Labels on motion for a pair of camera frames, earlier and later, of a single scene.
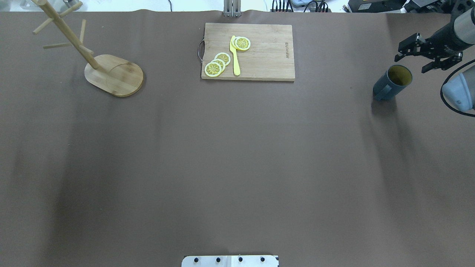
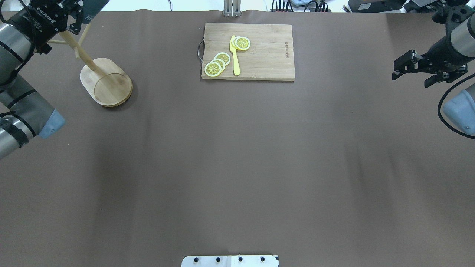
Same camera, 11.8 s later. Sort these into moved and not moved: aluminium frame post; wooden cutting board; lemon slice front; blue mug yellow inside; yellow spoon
Moved: blue mug yellow inside
Not moved: lemon slice front; wooden cutting board; yellow spoon; aluminium frame post
